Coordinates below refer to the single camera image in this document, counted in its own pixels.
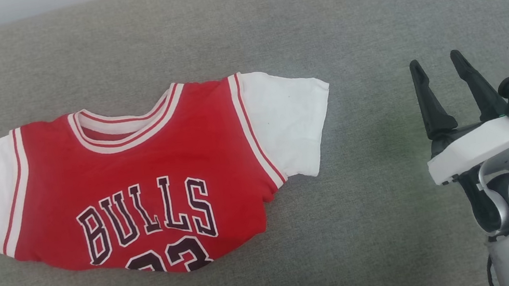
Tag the grey fabric sofa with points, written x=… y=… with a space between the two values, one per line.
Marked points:
x=317 y=23

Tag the red white Bulls jersey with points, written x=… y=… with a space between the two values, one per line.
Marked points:
x=151 y=170

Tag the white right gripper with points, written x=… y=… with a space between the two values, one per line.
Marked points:
x=478 y=147

